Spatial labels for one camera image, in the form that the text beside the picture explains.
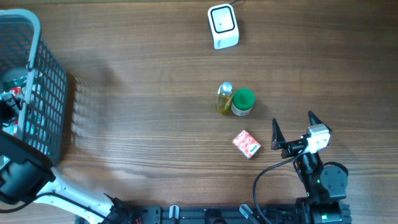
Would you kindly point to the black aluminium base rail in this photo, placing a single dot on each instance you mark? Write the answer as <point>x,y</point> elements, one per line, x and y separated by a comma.
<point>288,213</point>

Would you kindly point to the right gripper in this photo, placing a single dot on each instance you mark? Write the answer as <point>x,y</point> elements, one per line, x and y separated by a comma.
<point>278,141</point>

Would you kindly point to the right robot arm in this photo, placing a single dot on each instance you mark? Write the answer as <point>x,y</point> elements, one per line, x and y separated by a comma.
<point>324,182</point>

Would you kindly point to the red snack box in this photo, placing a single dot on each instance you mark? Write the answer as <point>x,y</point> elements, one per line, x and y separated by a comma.
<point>247,144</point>

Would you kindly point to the yellow oil bottle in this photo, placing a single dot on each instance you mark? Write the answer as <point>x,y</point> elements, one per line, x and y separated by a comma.
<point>224,97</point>

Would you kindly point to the grey plastic shopping basket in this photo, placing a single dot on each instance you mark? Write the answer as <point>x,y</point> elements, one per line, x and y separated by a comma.
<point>24,53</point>

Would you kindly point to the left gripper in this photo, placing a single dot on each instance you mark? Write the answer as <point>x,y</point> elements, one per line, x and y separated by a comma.
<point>16,104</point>

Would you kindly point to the white barcode scanner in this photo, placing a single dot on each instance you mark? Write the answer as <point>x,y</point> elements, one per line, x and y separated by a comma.
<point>223,26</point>

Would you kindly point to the green 3M package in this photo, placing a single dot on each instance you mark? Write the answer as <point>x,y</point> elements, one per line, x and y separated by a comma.
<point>16,82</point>

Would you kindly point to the green lid jar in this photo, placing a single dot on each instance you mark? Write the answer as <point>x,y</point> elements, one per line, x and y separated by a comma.
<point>243,102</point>

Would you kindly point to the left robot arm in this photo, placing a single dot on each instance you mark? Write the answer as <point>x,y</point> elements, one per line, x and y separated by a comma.
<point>29,175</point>

